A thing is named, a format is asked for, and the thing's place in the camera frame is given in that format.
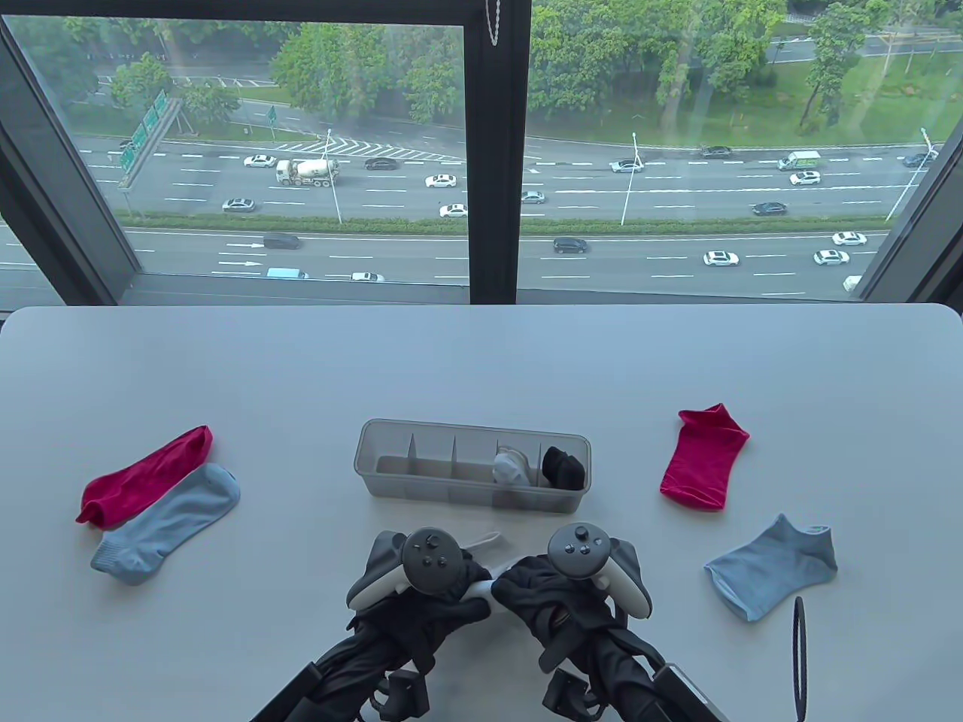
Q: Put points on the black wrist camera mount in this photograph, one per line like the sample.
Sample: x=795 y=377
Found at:
x=568 y=692
x=399 y=696

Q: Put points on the black labelled wrist box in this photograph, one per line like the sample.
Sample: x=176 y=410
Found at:
x=290 y=696
x=688 y=696

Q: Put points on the light blue sock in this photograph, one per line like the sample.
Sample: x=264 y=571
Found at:
x=775 y=568
x=165 y=519

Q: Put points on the grey divided storage box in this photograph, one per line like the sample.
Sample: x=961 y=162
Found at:
x=451 y=462

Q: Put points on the white street lamp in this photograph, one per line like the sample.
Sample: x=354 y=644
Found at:
x=333 y=180
x=906 y=180
x=628 y=188

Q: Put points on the person's right forearm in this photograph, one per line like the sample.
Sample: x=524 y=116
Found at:
x=617 y=684

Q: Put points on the black sock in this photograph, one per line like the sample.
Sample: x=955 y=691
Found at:
x=564 y=468

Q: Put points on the grey sock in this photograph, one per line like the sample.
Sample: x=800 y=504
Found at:
x=510 y=466

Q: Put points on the person's right hand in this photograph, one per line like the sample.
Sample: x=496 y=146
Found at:
x=549 y=609

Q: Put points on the person's left hand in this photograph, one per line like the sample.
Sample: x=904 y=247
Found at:
x=429 y=624

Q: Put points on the black window frame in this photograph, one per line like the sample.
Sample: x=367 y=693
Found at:
x=493 y=150

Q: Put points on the green road sign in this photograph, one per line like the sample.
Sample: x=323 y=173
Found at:
x=139 y=139

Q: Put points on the grey hand controller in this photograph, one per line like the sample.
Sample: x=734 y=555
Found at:
x=579 y=549
x=432 y=560

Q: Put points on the red sock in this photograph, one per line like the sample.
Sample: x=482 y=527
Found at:
x=707 y=455
x=143 y=477

